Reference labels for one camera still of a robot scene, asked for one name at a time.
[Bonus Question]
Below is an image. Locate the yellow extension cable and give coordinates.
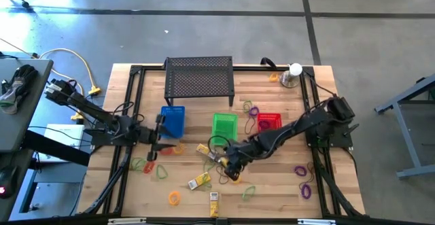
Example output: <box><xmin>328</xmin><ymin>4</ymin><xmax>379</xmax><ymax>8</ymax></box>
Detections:
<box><xmin>39</xmin><ymin>47</ymin><xmax>102</xmax><ymax>122</ymax></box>

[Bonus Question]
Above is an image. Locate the black computer mouse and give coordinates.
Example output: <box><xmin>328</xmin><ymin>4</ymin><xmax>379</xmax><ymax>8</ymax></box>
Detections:
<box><xmin>0</xmin><ymin>165</ymin><xmax>18</xmax><ymax>199</ymax></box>

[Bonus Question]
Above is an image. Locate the silver metal bracket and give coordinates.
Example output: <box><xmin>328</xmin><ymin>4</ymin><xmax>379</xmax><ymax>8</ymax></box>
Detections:
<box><xmin>298</xmin><ymin>218</ymin><xmax>337</xmax><ymax>225</ymax></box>
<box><xmin>107</xmin><ymin>218</ymin><xmax>147</xmax><ymax>225</ymax></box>

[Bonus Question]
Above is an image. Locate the black rubber band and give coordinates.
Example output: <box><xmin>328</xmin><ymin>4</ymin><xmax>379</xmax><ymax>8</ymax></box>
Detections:
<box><xmin>243</xmin><ymin>114</ymin><xmax>256</xmax><ymax>135</ymax></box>
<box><xmin>298</xmin><ymin>162</ymin><xmax>316</xmax><ymax>190</ymax></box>
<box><xmin>216</xmin><ymin>165</ymin><xmax>231</xmax><ymax>186</ymax></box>

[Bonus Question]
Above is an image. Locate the black perforated metal shelf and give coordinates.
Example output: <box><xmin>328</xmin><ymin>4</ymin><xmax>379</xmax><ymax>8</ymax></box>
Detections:
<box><xmin>163</xmin><ymin>55</ymin><xmax>236</xmax><ymax>107</ymax></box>

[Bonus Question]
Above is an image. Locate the silver metal bulb stand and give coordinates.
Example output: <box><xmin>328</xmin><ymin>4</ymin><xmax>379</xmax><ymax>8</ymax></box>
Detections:
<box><xmin>279</xmin><ymin>70</ymin><xmax>300</xmax><ymax>89</ymax></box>

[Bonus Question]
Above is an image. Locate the grey metal table frame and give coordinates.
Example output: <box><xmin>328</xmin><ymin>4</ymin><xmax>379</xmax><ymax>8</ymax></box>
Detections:
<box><xmin>375</xmin><ymin>74</ymin><xmax>435</xmax><ymax>180</ymax></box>

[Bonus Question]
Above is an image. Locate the dark grey desk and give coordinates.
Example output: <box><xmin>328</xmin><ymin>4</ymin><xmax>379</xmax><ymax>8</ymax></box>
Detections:
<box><xmin>0</xmin><ymin>57</ymin><xmax>54</xmax><ymax>153</ymax></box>

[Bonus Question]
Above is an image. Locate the black aluminium table frame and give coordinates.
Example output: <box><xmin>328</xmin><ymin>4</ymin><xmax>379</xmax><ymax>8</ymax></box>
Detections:
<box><xmin>81</xmin><ymin>64</ymin><xmax>366</xmax><ymax>219</ymax></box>

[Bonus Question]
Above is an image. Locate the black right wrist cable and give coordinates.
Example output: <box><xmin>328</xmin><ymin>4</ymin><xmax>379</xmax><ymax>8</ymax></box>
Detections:
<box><xmin>207</xmin><ymin>135</ymin><xmax>232</xmax><ymax>155</ymax></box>

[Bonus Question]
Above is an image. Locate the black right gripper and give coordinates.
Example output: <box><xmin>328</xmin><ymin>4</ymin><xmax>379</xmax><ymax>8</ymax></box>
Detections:
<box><xmin>217</xmin><ymin>142</ymin><xmax>254</xmax><ymax>183</ymax></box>

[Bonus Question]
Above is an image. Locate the green plastic basket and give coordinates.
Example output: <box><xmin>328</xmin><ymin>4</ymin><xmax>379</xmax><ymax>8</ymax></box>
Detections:
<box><xmin>211</xmin><ymin>112</ymin><xmax>239</xmax><ymax>147</ymax></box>

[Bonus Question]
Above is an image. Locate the black curved tube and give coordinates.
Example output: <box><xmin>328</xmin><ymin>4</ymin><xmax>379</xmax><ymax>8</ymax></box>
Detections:
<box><xmin>260</xmin><ymin>57</ymin><xmax>278</xmax><ymax>68</ymax></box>

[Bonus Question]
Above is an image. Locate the white box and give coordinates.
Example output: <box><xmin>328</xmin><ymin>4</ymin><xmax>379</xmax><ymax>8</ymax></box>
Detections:
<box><xmin>43</xmin><ymin>123</ymin><xmax>85</xmax><ymax>163</ymax></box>

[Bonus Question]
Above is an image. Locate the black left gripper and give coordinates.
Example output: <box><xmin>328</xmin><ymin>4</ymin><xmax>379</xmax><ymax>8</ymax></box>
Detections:
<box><xmin>135</xmin><ymin>114</ymin><xmax>179</xmax><ymax>162</ymax></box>

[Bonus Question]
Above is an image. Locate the white light bulb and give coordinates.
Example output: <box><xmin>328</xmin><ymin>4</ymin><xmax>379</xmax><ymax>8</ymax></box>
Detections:
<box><xmin>288</xmin><ymin>63</ymin><xmax>303</xmax><ymax>77</ymax></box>

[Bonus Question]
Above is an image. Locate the black desk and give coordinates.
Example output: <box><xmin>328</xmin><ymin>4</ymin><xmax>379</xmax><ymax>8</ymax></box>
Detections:
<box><xmin>0</xmin><ymin>129</ymin><xmax>91</xmax><ymax>222</ymax></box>

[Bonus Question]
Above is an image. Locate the red plastic basket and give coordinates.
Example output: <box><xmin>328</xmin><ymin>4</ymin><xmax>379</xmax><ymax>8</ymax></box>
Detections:
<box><xmin>256</xmin><ymin>112</ymin><xmax>283</xmax><ymax>133</ymax></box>

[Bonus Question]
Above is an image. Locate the black grey work glove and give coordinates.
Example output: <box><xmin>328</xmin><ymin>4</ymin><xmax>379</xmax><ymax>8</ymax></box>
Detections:
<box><xmin>0</xmin><ymin>64</ymin><xmax>39</xmax><ymax>115</ymax></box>

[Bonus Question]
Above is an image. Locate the blue plastic basket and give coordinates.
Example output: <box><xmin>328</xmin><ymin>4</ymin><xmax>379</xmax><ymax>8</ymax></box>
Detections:
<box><xmin>159</xmin><ymin>105</ymin><xmax>186</xmax><ymax>139</ymax></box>

